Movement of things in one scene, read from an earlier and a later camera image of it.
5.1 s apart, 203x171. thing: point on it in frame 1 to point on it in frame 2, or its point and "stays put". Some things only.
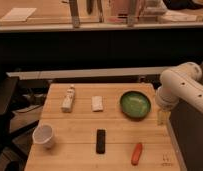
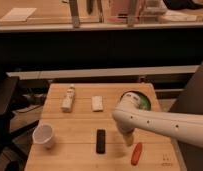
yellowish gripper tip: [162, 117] to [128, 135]
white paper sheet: [18, 14] stays put
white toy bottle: [68, 101] stays put
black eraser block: [100, 141] stays put
